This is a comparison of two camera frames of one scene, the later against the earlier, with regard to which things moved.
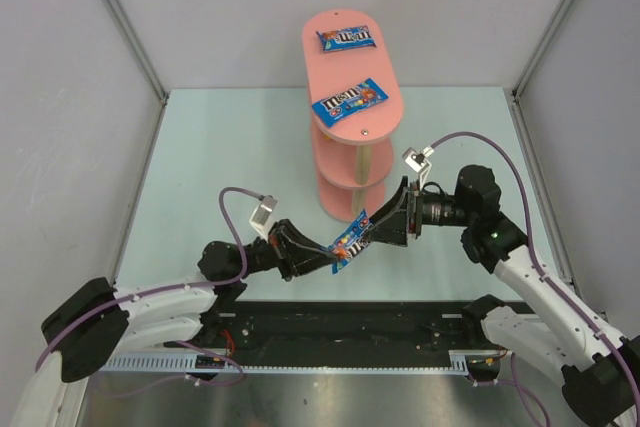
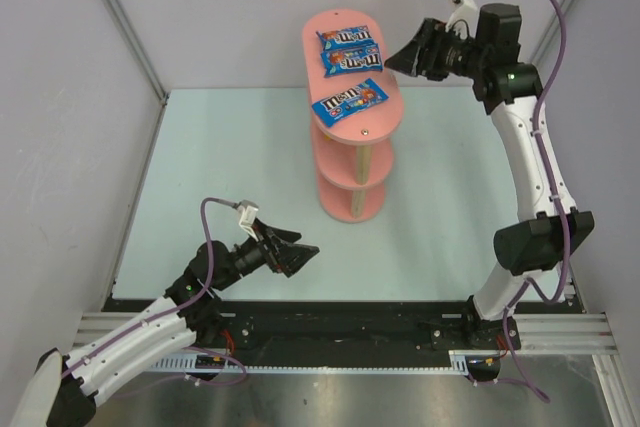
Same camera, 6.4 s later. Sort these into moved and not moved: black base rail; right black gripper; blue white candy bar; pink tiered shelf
Moved: right black gripper; blue white candy bar
Not moved: black base rail; pink tiered shelf
